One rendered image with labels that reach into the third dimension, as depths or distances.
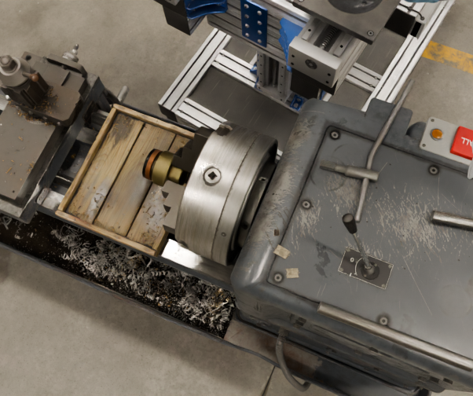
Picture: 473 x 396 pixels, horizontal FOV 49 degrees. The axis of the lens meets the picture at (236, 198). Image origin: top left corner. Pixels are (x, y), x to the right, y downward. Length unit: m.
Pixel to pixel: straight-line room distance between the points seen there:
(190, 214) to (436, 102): 1.78
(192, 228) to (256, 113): 1.24
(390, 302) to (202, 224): 0.40
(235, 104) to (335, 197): 1.32
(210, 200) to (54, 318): 1.45
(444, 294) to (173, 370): 1.44
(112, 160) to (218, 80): 0.97
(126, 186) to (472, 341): 0.94
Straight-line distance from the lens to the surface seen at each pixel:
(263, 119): 2.27
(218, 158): 1.09
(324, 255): 1.01
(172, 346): 2.27
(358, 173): 1.05
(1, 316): 2.50
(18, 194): 1.48
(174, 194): 1.21
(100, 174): 1.51
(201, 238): 1.12
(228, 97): 2.32
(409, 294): 1.03
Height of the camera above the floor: 2.24
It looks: 72 degrees down
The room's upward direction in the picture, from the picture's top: 8 degrees counter-clockwise
